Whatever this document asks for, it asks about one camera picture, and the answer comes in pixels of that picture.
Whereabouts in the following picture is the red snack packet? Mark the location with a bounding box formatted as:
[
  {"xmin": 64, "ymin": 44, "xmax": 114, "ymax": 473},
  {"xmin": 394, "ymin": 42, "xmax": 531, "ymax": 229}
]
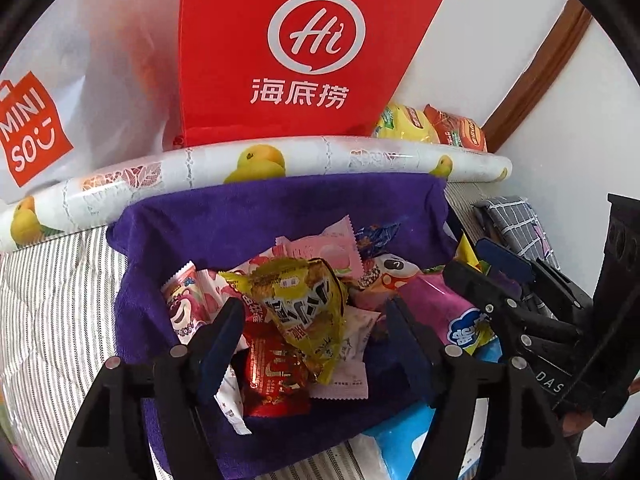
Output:
[{"xmin": 241, "ymin": 295, "xmax": 310, "ymax": 418}]

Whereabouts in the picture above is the pink Hi snack packet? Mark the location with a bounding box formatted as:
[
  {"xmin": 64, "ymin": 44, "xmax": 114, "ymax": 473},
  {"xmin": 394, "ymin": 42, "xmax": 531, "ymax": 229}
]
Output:
[{"xmin": 348, "ymin": 254, "xmax": 422, "ymax": 311}]

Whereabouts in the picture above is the pink yellow snack packet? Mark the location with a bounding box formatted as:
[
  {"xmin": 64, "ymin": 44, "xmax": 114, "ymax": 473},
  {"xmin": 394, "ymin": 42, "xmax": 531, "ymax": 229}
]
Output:
[{"xmin": 399, "ymin": 266, "xmax": 496, "ymax": 354}]

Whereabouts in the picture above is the grey checked folded cloth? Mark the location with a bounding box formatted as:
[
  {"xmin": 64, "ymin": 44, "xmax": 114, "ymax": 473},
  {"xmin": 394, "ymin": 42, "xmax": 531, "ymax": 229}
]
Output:
[{"xmin": 473, "ymin": 196, "xmax": 561, "ymax": 270}]

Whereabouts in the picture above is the white long snack packet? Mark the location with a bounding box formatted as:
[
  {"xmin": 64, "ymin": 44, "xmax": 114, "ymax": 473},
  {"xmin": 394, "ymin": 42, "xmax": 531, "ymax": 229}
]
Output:
[{"xmin": 195, "ymin": 270, "xmax": 252, "ymax": 436}]

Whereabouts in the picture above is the person right hand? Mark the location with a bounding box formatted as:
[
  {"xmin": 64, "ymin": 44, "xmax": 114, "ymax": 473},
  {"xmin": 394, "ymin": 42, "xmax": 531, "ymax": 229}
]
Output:
[{"xmin": 560, "ymin": 376, "xmax": 640, "ymax": 438}]

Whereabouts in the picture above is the white Miniso plastic bag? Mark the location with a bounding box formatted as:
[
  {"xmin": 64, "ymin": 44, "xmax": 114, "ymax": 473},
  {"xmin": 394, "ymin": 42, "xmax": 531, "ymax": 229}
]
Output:
[{"xmin": 1, "ymin": 0, "xmax": 179, "ymax": 203}]

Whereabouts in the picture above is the red Haidilao paper bag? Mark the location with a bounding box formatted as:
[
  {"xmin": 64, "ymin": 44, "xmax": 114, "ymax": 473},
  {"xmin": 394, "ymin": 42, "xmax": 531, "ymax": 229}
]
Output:
[{"xmin": 179, "ymin": 0, "xmax": 444, "ymax": 146}]

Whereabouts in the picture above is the light pink peach packet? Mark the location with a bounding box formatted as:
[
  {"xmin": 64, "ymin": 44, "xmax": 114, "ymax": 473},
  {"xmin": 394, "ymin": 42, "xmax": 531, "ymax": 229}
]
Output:
[{"xmin": 232, "ymin": 213, "xmax": 367, "ymax": 283}]

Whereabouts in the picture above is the orange red chips bag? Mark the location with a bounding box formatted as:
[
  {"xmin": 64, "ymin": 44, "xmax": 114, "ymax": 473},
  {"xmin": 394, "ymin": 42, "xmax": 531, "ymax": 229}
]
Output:
[{"xmin": 424, "ymin": 105, "xmax": 487, "ymax": 153}]

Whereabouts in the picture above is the striped mattress pad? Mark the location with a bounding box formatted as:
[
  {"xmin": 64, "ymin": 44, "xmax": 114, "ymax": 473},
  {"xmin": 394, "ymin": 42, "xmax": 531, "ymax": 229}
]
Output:
[{"xmin": 1, "ymin": 181, "xmax": 483, "ymax": 479}]

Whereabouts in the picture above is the brown door frame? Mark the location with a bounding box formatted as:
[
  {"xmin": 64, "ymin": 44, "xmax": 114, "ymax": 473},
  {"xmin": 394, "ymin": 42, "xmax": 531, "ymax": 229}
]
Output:
[{"xmin": 483, "ymin": 0, "xmax": 592, "ymax": 153}]

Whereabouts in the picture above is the rolled lemon print mat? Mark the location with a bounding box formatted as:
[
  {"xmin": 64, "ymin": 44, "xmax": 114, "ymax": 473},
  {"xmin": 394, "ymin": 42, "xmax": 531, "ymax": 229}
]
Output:
[{"xmin": 1, "ymin": 136, "xmax": 512, "ymax": 252}]

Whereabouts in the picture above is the blue tissue pack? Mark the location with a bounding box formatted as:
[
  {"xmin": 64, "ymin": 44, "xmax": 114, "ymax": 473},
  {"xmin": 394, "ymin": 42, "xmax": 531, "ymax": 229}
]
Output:
[{"xmin": 348, "ymin": 339, "xmax": 504, "ymax": 480}]

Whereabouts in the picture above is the yellow chips bag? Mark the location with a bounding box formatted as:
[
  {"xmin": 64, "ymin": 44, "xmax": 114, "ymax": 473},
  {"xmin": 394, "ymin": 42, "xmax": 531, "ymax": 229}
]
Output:
[{"xmin": 372, "ymin": 103, "xmax": 440, "ymax": 144}]

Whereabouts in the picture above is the purple towel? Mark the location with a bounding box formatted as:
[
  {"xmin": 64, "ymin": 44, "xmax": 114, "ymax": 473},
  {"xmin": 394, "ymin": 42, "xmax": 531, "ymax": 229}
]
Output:
[{"xmin": 106, "ymin": 174, "xmax": 456, "ymax": 479}]

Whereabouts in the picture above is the pink white floral packet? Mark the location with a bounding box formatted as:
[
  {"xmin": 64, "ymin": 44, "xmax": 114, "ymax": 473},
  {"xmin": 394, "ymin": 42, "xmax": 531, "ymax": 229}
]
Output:
[{"xmin": 160, "ymin": 261, "xmax": 228, "ymax": 344}]

